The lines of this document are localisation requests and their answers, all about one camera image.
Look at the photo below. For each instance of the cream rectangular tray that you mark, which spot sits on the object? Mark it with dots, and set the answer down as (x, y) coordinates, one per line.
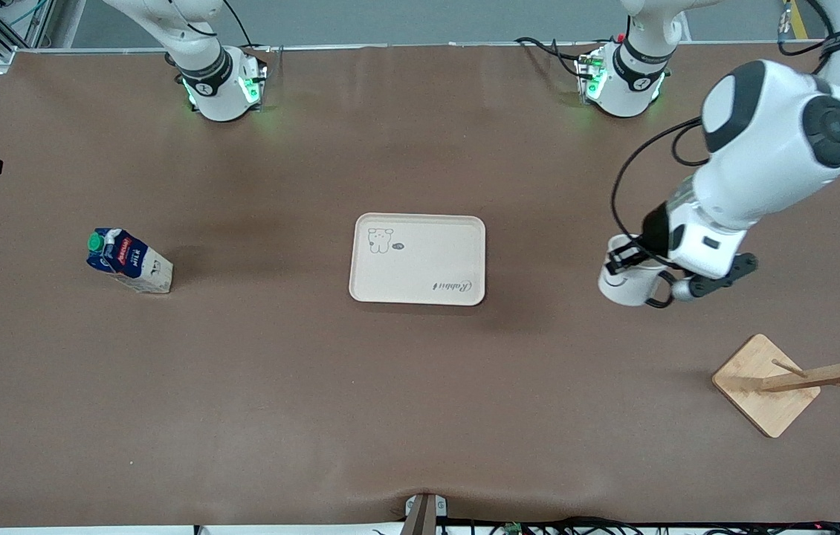
(420, 260)

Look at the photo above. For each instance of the blue and white milk carton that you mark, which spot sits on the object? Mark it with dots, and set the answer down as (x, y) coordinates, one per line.
(134, 264)

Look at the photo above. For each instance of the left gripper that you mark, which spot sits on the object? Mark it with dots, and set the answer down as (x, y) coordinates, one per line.
(654, 229)

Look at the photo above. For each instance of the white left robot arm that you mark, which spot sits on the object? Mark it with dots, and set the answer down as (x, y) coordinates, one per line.
(769, 141)

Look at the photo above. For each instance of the wooden mug rack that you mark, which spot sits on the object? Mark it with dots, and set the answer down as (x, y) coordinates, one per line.
(766, 394)

